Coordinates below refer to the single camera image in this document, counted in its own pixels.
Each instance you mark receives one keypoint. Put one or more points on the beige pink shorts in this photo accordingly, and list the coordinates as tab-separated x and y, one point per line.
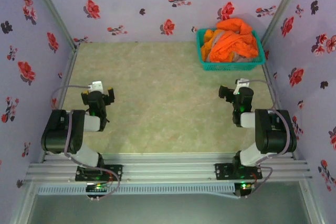
242	58

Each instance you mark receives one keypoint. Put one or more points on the bright red-orange shorts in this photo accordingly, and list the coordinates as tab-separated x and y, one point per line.
236	43

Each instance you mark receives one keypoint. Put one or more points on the light orange shorts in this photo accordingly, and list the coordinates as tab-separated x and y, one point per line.
208	36

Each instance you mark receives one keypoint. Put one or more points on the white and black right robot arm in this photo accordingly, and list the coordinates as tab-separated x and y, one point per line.
273	134

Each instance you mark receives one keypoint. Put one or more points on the teal plastic basket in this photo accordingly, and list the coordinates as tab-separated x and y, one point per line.
228	66

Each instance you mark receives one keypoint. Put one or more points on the controller board with green light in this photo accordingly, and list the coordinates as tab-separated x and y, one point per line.
97	187
244	188

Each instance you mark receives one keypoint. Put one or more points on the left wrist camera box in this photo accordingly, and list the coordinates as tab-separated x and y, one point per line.
95	85

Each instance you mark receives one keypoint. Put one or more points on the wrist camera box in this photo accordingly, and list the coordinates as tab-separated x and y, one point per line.
95	85
241	82

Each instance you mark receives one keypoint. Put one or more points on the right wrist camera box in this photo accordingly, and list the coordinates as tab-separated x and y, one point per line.
241	82

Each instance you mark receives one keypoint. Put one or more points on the aluminium table side rail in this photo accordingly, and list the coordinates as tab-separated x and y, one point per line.
270	87
68	72

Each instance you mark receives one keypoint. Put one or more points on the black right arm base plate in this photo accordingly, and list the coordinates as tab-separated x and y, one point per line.
223	171

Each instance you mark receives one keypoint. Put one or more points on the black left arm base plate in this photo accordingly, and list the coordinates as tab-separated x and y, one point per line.
115	172

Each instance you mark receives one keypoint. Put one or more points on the aluminium mounting rail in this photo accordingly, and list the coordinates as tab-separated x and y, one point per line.
168	169

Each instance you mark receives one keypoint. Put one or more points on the aluminium frame post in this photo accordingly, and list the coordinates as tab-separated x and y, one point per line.
52	9
283	6

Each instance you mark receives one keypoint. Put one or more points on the aluminium lower frame bar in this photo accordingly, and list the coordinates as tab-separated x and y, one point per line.
21	203
312	203

